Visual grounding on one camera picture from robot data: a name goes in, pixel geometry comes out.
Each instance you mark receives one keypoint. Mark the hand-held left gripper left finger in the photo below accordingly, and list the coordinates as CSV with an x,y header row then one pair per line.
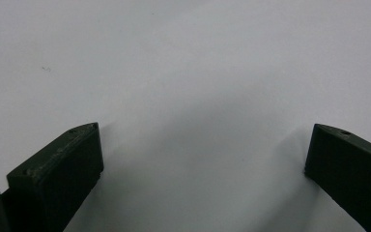
x,y
61,174

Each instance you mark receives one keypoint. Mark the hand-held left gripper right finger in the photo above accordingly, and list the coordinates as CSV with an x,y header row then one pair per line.
x,y
351,174

